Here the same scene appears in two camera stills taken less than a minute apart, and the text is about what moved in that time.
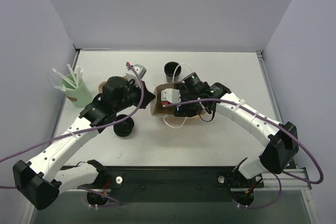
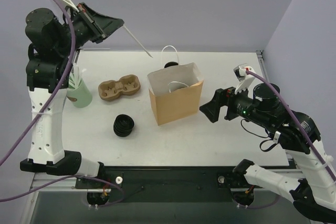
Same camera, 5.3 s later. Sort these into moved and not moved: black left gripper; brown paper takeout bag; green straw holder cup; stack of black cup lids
Moved: black left gripper; brown paper takeout bag
Not moved: green straw holder cup; stack of black cup lids
